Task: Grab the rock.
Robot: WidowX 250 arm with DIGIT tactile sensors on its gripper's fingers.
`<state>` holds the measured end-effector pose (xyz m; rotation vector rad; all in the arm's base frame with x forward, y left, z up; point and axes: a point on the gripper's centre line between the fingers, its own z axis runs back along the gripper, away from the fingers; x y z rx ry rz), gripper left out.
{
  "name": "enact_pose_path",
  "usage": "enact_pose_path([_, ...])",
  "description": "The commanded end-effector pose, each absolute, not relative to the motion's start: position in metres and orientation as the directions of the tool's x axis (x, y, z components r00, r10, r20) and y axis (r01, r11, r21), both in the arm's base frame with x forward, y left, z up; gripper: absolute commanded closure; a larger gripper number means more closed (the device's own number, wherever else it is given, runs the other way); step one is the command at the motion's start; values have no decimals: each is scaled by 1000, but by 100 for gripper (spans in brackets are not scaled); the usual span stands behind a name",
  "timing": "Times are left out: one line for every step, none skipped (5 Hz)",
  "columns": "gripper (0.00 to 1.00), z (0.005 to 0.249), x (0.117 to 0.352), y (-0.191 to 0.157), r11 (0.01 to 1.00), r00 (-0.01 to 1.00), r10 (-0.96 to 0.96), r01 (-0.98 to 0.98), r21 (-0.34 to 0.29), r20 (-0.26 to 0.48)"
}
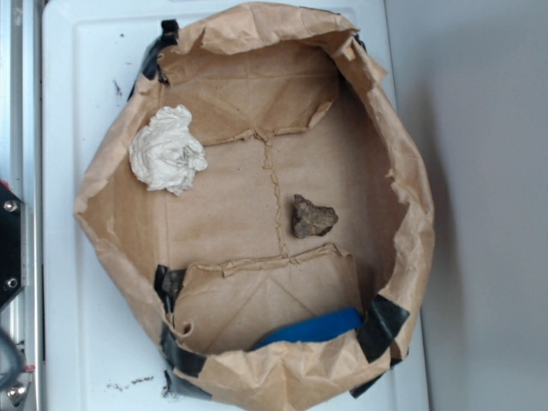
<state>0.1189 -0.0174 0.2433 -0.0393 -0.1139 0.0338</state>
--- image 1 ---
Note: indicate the white plastic tray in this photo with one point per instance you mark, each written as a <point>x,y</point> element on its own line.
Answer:
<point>98,356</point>

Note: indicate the crumpled white paper ball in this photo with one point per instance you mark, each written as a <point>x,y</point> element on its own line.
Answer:
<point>165,155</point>

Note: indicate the aluminium frame rail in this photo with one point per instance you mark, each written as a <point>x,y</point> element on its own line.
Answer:
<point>22,346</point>

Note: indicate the brown paper bag tray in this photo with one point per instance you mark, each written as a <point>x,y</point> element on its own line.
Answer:
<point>285,100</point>

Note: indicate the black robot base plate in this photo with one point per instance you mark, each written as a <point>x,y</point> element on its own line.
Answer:
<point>13,277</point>

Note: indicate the brown grey rock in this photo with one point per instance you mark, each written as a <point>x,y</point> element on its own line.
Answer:
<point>310,219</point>

